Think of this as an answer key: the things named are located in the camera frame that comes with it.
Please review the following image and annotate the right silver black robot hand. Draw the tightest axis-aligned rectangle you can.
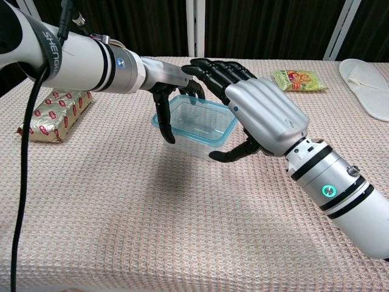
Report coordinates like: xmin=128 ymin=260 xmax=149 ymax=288
xmin=181 ymin=58 xmax=311 ymax=162

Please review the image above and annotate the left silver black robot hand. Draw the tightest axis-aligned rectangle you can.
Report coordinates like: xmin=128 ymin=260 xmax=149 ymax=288
xmin=140 ymin=56 xmax=207 ymax=145

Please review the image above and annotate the clear blue-rimmed plastic container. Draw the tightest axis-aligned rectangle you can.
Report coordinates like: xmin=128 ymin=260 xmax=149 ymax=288
xmin=151 ymin=94 xmax=239 ymax=150

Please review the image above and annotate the green snack packet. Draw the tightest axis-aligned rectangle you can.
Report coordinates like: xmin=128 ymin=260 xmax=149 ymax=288
xmin=272 ymin=69 xmax=329 ymax=93

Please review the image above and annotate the dark pleated curtain panel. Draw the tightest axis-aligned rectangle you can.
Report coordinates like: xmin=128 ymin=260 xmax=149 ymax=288
xmin=0 ymin=65 xmax=34 ymax=98
xmin=204 ymin=0 xmax=347 ymax=61
xmin=30 ymin=0 xmax=189 ymax=58
xmin=336 ymin=0 xmax=389 ymax=63

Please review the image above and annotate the white slipper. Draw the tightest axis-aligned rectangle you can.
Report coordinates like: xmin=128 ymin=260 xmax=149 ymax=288
xmin=339 ymin=58 xmax=389 ymax=123

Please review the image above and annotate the gold red wrapped package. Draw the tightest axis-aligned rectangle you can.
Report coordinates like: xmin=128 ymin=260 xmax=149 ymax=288
xmin=16 ymin=89 xmax=93 ymax=144

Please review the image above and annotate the pink waffle tablecloth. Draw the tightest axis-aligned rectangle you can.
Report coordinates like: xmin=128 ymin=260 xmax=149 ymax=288
xmin=0 ymin=56 xmax=389 ymax=292

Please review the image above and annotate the white metal frame post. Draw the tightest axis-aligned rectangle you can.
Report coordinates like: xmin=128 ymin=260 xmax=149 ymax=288
xmin=322 ymin=0 xmax=362 ymax=61
xmin=22 ymin=0 xmax=42 ymax=21
xmin=185 ymin=0 xmax=206 ymax=58

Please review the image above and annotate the black printed arm strap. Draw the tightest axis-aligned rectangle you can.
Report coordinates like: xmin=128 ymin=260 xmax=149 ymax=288
xmin=26 ymin=16 xmax=64 ymax=82

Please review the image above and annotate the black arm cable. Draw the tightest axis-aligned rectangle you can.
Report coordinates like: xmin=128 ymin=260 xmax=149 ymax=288
xmin=10 ymin=0 xmax=75 ymax=292

